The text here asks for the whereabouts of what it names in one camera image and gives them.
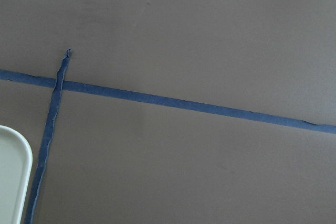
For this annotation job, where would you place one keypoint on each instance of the white bear tray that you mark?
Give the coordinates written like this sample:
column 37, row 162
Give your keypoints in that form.
column 16, row 164

